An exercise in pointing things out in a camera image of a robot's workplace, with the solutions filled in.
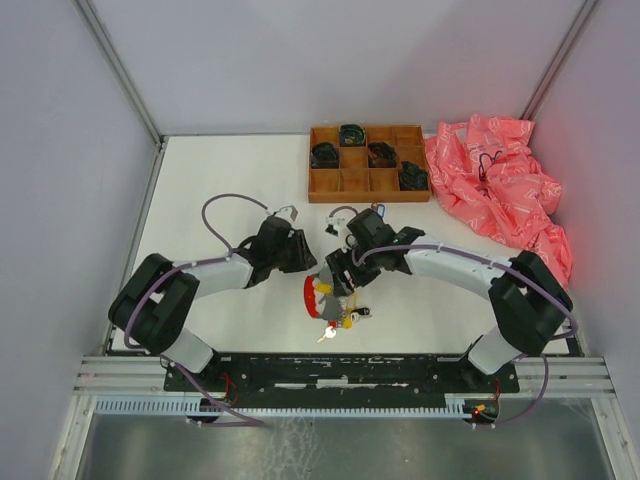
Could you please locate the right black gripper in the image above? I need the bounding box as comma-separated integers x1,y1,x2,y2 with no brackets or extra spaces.
325,239,382,297

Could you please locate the keyring bunch with red opener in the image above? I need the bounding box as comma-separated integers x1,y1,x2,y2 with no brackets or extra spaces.
303,267,372,343

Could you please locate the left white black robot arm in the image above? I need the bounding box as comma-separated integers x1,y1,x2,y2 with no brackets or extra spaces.
108,215,317,390

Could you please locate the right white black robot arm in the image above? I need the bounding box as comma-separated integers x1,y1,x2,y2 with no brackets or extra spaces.
323,207,577,391

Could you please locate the key with blue tag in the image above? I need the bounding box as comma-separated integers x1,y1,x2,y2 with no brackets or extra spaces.
370,202,386,218

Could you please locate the black item left compartment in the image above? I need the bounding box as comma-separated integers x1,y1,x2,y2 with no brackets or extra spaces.
310,142,340,169

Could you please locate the black item compartment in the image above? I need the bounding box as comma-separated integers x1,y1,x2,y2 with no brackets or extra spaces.
310,142,340,169
338,124,367,147
398,161,428,191
368,142,397,168

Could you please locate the wooden compartment tray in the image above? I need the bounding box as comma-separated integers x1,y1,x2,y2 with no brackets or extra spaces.
307,124,431,204

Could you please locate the black item right compartment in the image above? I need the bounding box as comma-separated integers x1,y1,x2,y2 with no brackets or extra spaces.
398,161,428,191

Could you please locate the black item middle compartment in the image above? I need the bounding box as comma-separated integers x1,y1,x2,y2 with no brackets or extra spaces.
368,142,397,168

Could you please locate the black item top compartment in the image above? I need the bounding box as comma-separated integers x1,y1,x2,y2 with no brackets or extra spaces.
338,124,367,147

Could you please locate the pink plastic bag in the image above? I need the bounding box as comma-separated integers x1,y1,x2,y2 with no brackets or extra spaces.
425,114,573,287

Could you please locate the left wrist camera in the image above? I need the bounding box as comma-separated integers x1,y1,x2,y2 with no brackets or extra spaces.
271,205,299,224

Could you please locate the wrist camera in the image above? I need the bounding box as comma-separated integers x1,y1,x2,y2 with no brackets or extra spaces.
325,216,348,238
271,205,299,224

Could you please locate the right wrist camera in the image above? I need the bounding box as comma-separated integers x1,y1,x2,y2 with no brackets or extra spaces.
325,216,348,238

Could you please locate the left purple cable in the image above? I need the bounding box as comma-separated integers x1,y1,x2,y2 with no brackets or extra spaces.
123,192,274,429

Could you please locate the purple cable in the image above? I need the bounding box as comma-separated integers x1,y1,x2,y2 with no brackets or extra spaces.
123,192,274,429
332,204,581,431

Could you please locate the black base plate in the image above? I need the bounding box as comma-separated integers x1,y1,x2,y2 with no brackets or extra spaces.
164,352,520,408

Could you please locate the white slotted cable duct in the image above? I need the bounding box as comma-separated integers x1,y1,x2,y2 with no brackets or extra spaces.
93,393,501,416

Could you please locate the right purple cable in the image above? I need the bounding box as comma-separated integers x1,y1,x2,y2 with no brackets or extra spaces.
332,204,581,431

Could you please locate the aluminium frame rail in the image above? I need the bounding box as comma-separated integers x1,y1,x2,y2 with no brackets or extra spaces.
74,0,166,146

